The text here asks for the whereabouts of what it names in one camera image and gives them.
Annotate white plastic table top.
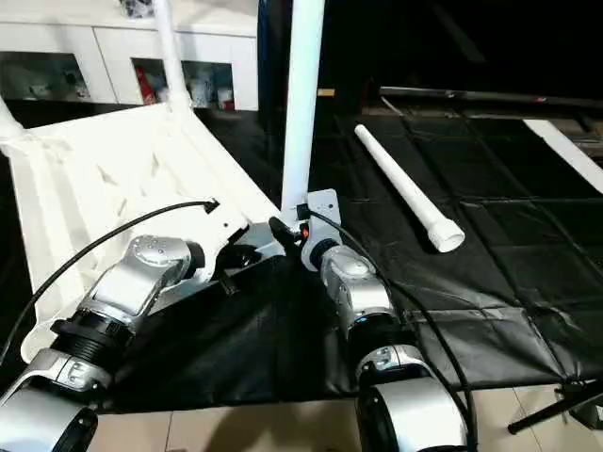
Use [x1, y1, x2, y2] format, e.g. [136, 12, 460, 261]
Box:
[0, 99, 314, 363]

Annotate black work mat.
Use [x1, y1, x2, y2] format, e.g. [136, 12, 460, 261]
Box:
[0, 99, 603, 415]

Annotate small red bottle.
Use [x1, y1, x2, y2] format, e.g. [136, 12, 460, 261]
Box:
[138, 68, 157, 105]

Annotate long black bar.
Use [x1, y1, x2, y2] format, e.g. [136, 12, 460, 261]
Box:
[379, 87, 603, 109]

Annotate large black cabinet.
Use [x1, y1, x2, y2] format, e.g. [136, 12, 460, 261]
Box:
[259, 0, 603, 105]

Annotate small dark figurines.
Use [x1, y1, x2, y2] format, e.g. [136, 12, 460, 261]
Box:
[26, 80, 86, 100]

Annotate white glass-door cabinet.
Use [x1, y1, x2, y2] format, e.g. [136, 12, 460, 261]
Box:
[0, 0, 260, 112]

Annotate small grey metal object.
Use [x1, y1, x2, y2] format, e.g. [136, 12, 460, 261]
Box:
[118, 0, 157, 20]

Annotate white board strip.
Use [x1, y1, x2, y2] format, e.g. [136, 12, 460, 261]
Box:
[523, 119, 603, 195]

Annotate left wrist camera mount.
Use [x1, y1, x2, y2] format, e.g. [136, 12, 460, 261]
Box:
[187, 201, 253, 282]

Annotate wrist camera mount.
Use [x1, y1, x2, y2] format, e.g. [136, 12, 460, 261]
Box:
[187, 201, 253, 282]
[300, 188, 344, 272]

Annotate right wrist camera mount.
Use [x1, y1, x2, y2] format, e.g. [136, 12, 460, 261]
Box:
[300, 188, 344, 272]

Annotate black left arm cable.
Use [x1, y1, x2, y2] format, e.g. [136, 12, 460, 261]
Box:
[0, 199, 220, 368]

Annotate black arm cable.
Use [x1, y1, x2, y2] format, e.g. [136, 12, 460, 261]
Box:
[0, 199, 220, 368]
[300, 209, 480, 452]

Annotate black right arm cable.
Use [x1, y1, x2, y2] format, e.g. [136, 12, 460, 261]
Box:
[300, 209, 480, 452]

